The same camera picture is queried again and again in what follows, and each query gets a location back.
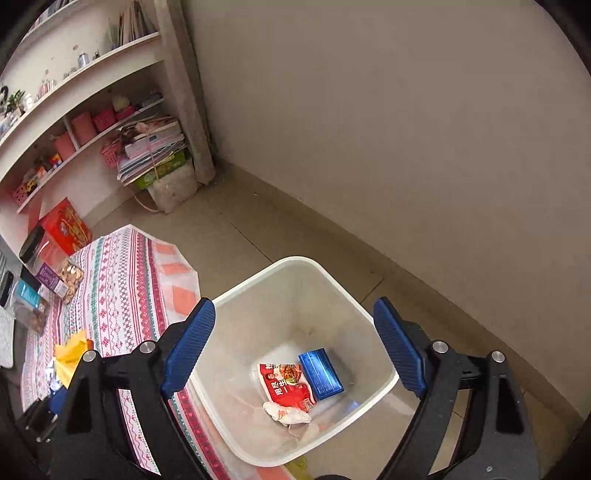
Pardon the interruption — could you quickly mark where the blue label clear jar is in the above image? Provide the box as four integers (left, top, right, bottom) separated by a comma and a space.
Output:
9, 267, 51, 335

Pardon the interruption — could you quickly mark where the green cardboard box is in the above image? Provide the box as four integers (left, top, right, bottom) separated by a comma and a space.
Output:
134, 152, 192, 190

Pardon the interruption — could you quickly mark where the red snack packet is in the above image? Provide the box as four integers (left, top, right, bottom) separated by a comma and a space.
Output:
257, 362, 318, 411

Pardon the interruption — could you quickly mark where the yellow orange snack wrapper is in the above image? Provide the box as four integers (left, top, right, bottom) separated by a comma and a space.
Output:
53, 330, 94, 376

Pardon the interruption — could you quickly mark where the red gift box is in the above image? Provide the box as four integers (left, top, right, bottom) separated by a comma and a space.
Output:
39, 198, 93, 257

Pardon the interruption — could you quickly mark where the white quilted cushion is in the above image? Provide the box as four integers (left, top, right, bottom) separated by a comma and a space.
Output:
0, 307, 17, 368

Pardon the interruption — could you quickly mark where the tied stack of papers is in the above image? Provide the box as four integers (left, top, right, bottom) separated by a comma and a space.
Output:
115, 115, 188, 183

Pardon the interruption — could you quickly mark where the blue foil packet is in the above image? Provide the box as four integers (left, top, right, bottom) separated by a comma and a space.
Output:
298, 348, 345, 401

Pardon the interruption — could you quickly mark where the row of upright books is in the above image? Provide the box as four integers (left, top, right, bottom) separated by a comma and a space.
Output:
108, 0, 158, 49

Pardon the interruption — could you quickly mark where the white stone block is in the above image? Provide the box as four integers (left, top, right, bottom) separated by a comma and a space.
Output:
147, 164, 200, 214

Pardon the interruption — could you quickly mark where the patterned red green tablecloth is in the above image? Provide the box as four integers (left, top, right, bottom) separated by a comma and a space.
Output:
21, 224, 296, 480

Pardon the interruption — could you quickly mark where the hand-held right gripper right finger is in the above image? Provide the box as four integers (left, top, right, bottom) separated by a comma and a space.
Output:
373, 296, 541, 480

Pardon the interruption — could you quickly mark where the purple label nut jar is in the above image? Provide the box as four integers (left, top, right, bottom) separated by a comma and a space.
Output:
18, 225, 86, 305

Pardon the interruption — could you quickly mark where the white bookshelf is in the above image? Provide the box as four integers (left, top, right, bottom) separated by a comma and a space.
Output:
0, 0, 185, 259

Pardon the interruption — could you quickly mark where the crumpled silver foil wrapper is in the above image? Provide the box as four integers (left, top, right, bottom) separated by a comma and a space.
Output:
44, 360, 70, 393

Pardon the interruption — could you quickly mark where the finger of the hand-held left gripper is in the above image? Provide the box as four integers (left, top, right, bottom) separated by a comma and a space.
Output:
17, 387, 70, 441

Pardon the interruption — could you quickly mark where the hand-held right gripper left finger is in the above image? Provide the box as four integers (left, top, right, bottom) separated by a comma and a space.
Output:
39, 298, 218, 480

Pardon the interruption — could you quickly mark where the yellow green plastic bag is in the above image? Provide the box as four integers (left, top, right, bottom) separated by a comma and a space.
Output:
286, 457, 315, 480

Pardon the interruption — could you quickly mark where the small potted plant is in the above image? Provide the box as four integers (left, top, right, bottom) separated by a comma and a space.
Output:
4, 90, 26, 116

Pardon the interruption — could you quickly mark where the white plastic trash bin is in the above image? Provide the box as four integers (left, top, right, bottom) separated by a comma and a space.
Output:
187, 256, 400, 468

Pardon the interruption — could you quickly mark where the pink cord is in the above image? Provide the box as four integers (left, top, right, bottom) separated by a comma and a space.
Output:
133, 191, 166, 214

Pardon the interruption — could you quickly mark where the crumpled white wrapper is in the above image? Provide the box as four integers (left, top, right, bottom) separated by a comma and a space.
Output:
262, 401, 314, 425

